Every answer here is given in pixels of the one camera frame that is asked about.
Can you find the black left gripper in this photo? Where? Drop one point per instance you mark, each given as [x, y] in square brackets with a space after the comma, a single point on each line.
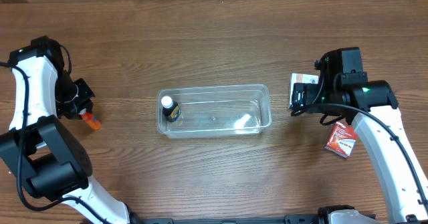
[84, 92]

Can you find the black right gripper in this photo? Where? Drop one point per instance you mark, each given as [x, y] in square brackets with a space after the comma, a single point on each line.
[298, 95]

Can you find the white Hansaplast plaster box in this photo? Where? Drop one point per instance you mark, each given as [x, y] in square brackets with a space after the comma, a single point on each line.
[301, 78]

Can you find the orange bottle white cap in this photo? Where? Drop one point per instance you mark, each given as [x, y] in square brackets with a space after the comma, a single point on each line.
[90, 120]

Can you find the red white packet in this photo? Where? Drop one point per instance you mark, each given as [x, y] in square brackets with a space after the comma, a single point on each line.
[341, 140]

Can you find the dark bottle white cap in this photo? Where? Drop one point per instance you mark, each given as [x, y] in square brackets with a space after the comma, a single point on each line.
[171, 108]

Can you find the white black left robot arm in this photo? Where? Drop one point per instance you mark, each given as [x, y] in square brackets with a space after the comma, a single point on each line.
[50, 166]

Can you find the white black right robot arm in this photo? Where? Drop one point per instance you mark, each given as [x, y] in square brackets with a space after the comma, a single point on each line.
[344, 92]

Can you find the clear plastic container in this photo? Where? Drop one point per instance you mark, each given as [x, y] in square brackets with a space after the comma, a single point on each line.
[216, 111]

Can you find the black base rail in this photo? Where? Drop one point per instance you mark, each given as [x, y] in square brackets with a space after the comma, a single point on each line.
[287, 219]

